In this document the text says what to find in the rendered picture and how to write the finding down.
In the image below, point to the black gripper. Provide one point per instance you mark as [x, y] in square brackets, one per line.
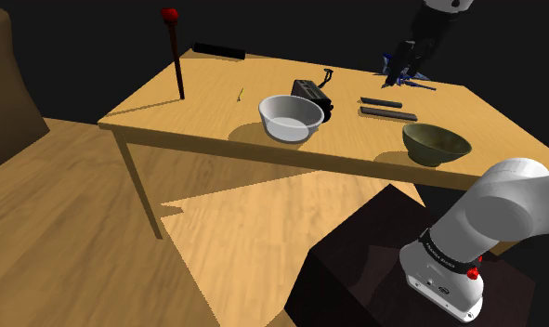
[432, 27]

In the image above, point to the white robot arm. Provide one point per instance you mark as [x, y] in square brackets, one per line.
[496, 208]

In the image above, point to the blue spiky object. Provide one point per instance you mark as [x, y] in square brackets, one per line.
[420, 81]

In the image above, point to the short dark grey flat bar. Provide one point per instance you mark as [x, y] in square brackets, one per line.
[382, 103]

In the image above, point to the long dark grey flat bar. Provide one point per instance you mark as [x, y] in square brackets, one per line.
[388, 114]

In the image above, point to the olive green bowl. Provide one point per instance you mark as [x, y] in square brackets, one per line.
[435, 146]

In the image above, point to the white bowl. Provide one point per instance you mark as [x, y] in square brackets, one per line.
[290, 118]

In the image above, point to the small yellow-green pencil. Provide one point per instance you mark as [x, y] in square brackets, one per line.
[240, 94]

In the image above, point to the black cylinder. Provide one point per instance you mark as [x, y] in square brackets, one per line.
[219, 50]

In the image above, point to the dark robot stand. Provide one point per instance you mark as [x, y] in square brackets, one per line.
[346, 253]

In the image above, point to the wooden table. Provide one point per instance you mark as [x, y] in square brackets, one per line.
[210, 113]

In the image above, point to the dark stick with red top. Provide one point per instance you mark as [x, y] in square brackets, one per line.
[177, 59]

